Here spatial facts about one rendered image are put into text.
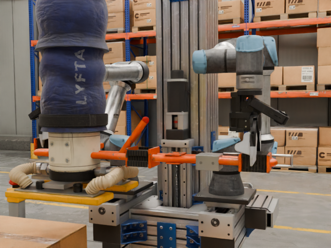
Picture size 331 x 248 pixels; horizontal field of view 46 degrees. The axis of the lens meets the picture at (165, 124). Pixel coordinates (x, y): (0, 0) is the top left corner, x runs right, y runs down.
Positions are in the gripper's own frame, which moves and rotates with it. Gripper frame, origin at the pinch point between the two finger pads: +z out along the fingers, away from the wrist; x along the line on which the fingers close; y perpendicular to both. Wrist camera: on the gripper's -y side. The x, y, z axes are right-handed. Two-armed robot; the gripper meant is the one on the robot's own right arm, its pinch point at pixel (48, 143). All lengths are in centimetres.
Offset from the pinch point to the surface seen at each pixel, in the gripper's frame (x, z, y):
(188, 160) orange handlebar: -29, 0, 71
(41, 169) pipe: -28.2, 5.5, 18.0
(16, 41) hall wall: 829, -205, -722
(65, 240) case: -22.0, 32.0, 22.9
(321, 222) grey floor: 347, 123, 120
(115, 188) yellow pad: -21.6, 11.7, 43.1
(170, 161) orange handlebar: -29, 1, 65
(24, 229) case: -20.2, 30.5, 3.6
